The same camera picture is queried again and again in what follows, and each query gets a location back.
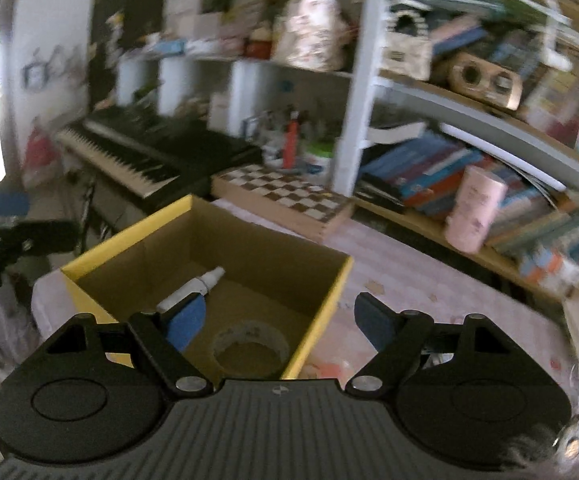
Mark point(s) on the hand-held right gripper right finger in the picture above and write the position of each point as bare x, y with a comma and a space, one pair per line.
374, 322

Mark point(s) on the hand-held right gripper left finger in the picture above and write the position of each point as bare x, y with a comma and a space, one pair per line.
187, 322

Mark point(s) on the yellow cardboard box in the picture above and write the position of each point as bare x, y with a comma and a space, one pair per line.
319, 325

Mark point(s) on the white glue bottle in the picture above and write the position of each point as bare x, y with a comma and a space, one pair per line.
189, 287

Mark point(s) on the pink printed desk mat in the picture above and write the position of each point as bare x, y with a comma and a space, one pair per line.
419, 300

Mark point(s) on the beige tape roll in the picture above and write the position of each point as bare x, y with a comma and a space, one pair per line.
272, 336

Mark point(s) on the pink cylinder container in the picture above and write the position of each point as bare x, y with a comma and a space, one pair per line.
474, 210

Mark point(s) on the row of leaning books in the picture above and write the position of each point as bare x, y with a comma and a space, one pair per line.
419, 175

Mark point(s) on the wooden chessboard box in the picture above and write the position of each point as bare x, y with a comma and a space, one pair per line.
279, 195

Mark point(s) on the black electronic keyboard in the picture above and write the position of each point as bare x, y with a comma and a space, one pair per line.
169, 140

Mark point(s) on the white tub green lid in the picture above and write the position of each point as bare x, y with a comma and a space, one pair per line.
317, 159

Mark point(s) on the orange white small box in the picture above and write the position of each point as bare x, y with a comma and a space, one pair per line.
552, 267

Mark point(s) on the red bottle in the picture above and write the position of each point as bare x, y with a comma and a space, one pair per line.
289, 145

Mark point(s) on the pen holder with pens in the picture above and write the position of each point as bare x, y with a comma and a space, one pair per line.
267, 132

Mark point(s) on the white bookshelf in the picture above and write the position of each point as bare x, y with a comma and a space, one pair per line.
357, 110

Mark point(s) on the white blue flat box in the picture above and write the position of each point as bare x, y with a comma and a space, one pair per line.
169, 47

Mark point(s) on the wooden retro radio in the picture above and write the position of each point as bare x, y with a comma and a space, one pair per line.
487, 92

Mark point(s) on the cream small handbag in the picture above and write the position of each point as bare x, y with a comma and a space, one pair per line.
404, 52

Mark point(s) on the floral printed bag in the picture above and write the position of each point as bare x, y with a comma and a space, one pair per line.
309, 30

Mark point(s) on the dark wall board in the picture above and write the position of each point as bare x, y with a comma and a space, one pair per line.
124, 25

